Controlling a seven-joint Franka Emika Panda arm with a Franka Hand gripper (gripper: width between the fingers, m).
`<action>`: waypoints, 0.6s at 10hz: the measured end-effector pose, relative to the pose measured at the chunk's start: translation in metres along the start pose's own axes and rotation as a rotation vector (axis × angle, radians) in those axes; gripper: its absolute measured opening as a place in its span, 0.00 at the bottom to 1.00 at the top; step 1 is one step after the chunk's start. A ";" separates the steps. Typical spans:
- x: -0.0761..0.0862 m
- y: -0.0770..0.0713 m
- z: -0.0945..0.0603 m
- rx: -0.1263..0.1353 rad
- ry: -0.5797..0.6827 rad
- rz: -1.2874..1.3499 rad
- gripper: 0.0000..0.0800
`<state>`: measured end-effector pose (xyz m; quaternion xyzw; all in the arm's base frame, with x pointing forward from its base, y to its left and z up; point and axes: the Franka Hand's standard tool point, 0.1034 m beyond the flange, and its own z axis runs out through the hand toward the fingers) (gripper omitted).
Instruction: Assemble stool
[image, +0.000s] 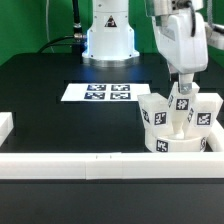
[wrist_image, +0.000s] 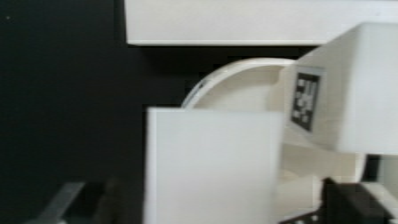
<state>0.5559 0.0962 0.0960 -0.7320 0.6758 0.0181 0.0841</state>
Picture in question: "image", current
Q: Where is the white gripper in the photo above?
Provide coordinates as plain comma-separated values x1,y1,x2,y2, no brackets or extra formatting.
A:
152,11,208,94

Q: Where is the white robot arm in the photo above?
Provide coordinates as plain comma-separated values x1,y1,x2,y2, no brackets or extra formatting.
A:
82,0,224,95

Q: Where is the white marker sheet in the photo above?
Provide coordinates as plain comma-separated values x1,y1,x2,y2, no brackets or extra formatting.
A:
61,83,150,102

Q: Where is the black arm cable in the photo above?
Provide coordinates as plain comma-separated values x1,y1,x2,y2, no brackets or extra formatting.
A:
173,0,224,38

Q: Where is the white right fence wall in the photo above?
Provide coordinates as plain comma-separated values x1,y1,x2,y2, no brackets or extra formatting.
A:
207,121,224,153

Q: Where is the white fence wall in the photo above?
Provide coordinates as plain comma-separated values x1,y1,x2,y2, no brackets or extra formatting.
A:
207,121,224,153
0,152,224,180
0,112,14,147

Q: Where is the black cable horizontal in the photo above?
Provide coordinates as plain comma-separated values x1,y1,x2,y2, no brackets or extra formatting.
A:
38,33,87,54

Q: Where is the black cable vertical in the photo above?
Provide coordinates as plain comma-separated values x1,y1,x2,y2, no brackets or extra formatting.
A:
72,0,82,30

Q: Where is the white front fence wall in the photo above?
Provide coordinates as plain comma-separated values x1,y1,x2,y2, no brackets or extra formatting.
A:
0,152,224,180

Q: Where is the thin white cable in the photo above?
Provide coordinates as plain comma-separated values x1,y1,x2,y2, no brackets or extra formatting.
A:
45,0,56,54

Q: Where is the white left fence wall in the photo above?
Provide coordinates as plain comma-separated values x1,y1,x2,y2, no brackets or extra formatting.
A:
0,112,14,147

